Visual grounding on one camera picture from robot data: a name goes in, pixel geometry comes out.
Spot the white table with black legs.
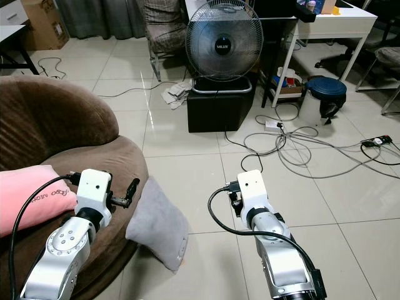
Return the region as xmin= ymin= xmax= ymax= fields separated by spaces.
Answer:
xmin=0 ymin=24 xmax=40 ymax=76

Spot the thin black looped cable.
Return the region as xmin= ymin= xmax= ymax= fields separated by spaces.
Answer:
xmin=37 ymin=56 xmax=68 ymax=79

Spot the white desk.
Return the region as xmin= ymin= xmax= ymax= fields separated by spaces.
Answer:
xmin=184 ymin=0 xmax=378 ymax=109

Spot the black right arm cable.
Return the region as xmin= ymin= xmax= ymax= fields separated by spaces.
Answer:
xmin=207 ymin=186 xmax=321 ymax=279

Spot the plaid cushioned chair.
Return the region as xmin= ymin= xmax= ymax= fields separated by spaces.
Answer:
xmin=142 ymin=0 xmax=192 ymax=83

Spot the round black floor fan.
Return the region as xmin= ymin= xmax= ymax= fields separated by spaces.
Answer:
xmin=186 ymin=5 xmax=265 ymax=95

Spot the black power strip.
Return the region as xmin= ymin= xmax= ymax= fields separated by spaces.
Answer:
xmin=360 ymin=136 xmax=394 ymax=149

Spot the black box stool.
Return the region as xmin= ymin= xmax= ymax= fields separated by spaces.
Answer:
xmin=186 ymin=76 xmax=256 ymax=134

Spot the pink pillow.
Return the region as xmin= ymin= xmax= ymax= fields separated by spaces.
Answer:
xmin=0 ymin=165 xmax=77 ymax=238

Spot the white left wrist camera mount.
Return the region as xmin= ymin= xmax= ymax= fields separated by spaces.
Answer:
xmin=76 ymin=169 xmax=114 ymax=221

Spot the brown cardboard box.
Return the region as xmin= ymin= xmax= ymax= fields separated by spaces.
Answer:
xmin=21 ymin=0 xmax=70 ymax=51

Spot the black device on desk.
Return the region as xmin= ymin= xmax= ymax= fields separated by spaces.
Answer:
xmin=295 ymin=0 xmax=317 ymax=24

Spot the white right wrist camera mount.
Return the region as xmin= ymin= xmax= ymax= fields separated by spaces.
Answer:
xmin=236 ymin=169 xmax=268 ymax=214

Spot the black office chair base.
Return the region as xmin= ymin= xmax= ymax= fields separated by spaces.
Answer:
xmin=314 ymin=36 xmax=383 ymax=72

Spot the grey curtain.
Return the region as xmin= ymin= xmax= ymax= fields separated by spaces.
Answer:
xmin=54 ymin=0 xmax=145 ymax=41

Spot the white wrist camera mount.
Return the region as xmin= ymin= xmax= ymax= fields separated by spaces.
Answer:
xmin=236 ymin=169 xmax=268 ymax=214
xmin=76 ymin=169 xmax=114 ymax=221

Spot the brown round plush chair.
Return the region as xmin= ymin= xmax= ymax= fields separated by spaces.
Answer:
xmin=0 ymin=76 xmax=150 ymax=300

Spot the metal frame chair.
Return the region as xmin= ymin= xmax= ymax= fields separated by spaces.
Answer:
xmin=355 ymin=46 xmax=400 ymax=117

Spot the white drawer cabinet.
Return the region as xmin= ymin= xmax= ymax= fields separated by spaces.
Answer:
xmin=0 ymin=0 xmax=29 ymax=26

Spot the grey floor cable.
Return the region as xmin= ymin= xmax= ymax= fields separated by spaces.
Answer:
xmin=254 ymin=111 xmax=400 ymax=181

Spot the blue round lidded bin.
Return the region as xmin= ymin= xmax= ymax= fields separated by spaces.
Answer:
xmin=298 ymin=75 xmax=348 ymax=124

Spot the crumpled grey paper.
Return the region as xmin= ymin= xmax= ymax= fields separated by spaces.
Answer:
xmin=161 ymin=79 xmax=194 ymax=111

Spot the grey pillow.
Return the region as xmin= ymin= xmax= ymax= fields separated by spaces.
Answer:
xmin=126 ymin=177 xmax=190 ymax=274

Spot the black floor cable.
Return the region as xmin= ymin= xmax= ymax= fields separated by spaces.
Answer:
xmin=223 ymin=124 xmax=319 ymax=173

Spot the box of small items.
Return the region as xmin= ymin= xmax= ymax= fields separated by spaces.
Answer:
xmin=271 ymin=66 xmax=304 ymax=96

